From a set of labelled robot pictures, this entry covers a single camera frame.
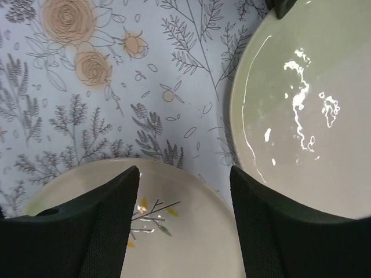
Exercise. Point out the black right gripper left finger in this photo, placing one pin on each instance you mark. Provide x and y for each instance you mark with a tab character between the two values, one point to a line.
84	237

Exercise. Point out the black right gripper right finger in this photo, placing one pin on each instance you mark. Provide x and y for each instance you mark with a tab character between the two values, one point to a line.
280	237

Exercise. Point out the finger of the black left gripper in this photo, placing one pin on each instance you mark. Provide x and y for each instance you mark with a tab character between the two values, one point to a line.
282	5

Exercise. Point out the cream and green plate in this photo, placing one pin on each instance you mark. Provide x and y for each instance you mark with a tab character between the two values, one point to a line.
180	227

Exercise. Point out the floral tablecloth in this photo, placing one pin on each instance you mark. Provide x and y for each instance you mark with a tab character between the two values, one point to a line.
90	80

